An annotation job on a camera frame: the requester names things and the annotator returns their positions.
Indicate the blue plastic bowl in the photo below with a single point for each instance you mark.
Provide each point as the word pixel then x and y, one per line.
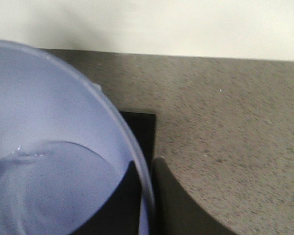
pixel 69 163

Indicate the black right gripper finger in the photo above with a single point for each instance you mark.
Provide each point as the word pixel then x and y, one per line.
pixel 177 213

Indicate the black glass gas cooktop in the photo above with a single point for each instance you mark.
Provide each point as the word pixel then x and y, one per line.
pixel 139 137

